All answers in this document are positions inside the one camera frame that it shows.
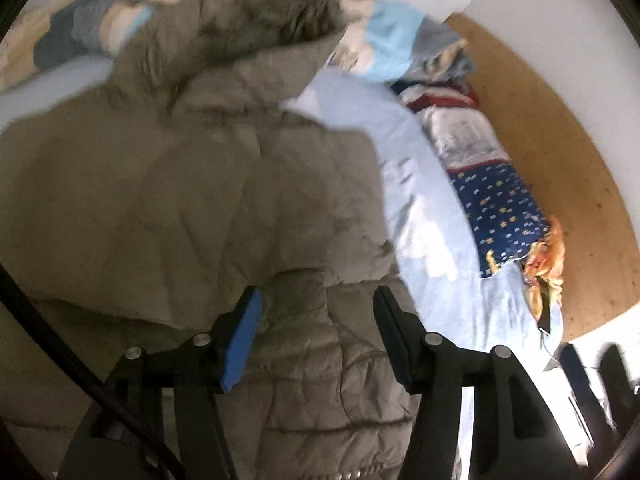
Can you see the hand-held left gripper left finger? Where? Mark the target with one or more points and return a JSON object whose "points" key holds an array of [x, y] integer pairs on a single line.
{"points": [[242, 345]]}

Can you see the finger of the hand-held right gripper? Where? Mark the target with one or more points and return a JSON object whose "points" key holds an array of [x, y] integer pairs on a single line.
{"points": [[617, 375], [580, 385]]}

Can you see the wooden headboard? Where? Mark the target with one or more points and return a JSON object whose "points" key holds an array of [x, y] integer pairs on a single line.
{"points": [[560, 160]]}

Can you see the patchwork printed blanket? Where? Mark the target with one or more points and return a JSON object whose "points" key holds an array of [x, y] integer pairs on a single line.
{"points": [[395, 40]]}

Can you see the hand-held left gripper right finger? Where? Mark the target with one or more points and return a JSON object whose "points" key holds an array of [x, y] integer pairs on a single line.
{"points": [[395, 345]]}

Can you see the olive quilted hooded jacket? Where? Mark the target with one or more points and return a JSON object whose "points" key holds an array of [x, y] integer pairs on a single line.
{"points": [[200, 185]]}

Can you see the printed pillow with navy stars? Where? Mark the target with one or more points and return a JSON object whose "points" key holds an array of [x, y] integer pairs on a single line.
{"points": [[500, 210]]}

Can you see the light blue bed sheet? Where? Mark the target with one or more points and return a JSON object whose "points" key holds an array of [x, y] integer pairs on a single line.
{"points": [[430, 240]]}

